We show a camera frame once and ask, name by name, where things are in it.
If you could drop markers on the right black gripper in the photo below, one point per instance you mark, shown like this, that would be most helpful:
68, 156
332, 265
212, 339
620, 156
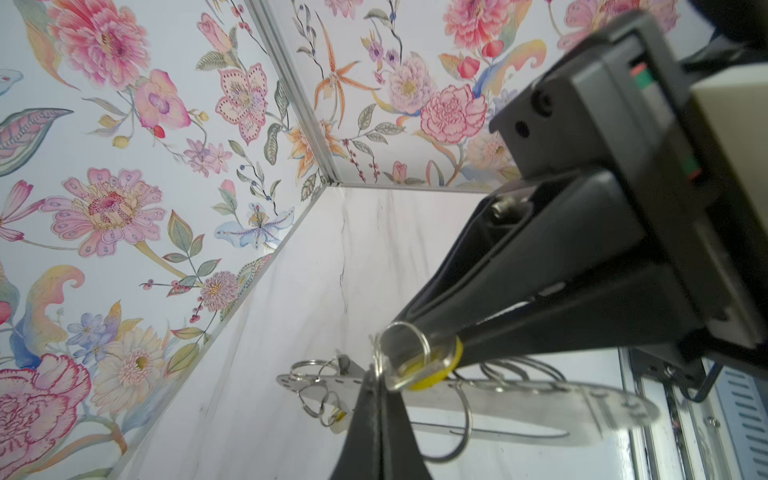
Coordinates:
617, 193

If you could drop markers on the steel key holder plate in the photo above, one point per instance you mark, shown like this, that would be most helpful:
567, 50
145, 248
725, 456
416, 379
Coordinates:
518, 400

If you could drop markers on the left corner aluminium profile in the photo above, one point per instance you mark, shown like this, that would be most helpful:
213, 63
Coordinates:
270, 30

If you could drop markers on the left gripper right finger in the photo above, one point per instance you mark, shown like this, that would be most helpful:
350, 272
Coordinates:
400, 455

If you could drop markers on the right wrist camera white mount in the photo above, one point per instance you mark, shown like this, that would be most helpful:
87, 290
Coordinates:
732, 103

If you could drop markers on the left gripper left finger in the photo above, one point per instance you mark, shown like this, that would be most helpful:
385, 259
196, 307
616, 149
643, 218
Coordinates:
361, 453

